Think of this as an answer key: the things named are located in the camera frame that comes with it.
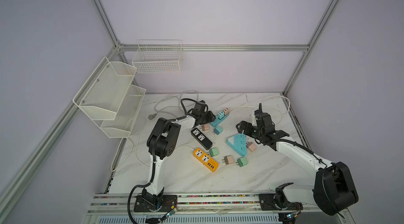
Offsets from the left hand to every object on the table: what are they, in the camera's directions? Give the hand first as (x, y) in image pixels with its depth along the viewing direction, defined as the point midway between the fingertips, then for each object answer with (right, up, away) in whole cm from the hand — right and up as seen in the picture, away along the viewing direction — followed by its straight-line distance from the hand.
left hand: (214, 117), depth 101 cm
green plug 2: (+15, -23, -16) cm, 32 cm away
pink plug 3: (+7, -23, -15) cm, 28 cm away
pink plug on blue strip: (+8, +4, +1) cm, 9 cm away
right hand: (+14, -4, -15) cm, 21 cm away
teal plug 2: (+5, +2, -1) cm, 5 cm away
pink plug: (-5, -6, -1) cm, 8 cm away
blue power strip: (+1, -3, 0) cm, 3 cm away
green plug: (-1, -19, -13) cm, 23 cm away
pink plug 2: (+21, -16, -11) cm, 29 cm away
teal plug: (+3, -8, -3) cm, 9 cm away
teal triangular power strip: (+14, -14, -11) cm, 22 cm away
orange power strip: (-4, -23, -17) cm, 29 cm away
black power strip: (-8, -12, -8) cm, 17 cm away
